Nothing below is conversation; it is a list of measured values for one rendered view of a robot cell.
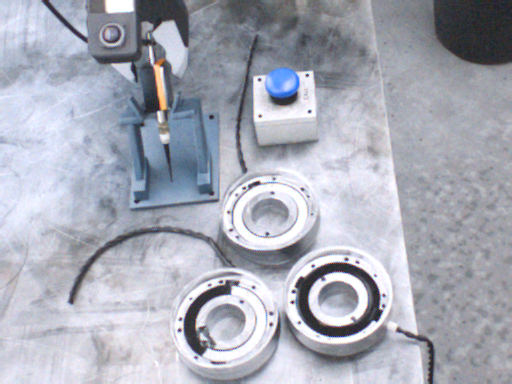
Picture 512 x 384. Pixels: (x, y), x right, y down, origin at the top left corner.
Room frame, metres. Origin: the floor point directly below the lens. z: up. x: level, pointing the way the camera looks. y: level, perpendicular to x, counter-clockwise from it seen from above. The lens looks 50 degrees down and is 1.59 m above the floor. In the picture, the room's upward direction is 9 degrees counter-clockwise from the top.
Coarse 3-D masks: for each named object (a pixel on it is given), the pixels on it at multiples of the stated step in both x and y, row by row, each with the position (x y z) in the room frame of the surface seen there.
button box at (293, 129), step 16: (256, 80) 0.70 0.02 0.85; (304, 80) 0.69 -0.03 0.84; (256, 96) 0.68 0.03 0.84; (272, 96) 0.67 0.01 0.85; (288, 96) 0.67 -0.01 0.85; (304, 96) 0.67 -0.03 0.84; (256, 112) 0.65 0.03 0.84; (272, 112) 0.65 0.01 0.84; (288, 112) 0.65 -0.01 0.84; (304, 112) 0.64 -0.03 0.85; (256, 128) 0.64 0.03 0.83; (272, 128) 0.64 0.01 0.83; (288, 128) 0.64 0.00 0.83; (304, 128) 0.64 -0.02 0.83; (272, 144) 0.64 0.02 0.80
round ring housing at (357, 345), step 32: (320, 256) 0.46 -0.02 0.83; (352, 256) 0.46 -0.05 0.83; (288, 288) 0.43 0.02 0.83; (320, 288) 0.43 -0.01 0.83; (352, 288) 0.43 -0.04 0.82; (384, 288) 0.42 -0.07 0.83; (288, 320) 0.40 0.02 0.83; (320, 320) 0.39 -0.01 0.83; (352, 320) 0.39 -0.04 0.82; (384, 320) 0.38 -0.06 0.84; (320, 352) 0.37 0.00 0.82; (352, 352) 0.36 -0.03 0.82
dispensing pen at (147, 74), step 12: (156, 60) 0.67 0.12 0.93; (144, 72) 0.65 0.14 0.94; (144, 84) 0.65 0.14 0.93; (156, 84) 0.64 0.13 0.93; (144, 96) 0.64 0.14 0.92; (156, 96) 0.64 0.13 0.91; (156, 108) 0.63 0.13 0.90; (156, 120) 0.63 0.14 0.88; (168, 132) 0.62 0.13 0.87; (168, 144) 0.62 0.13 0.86; (168, 156) 0.61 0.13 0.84
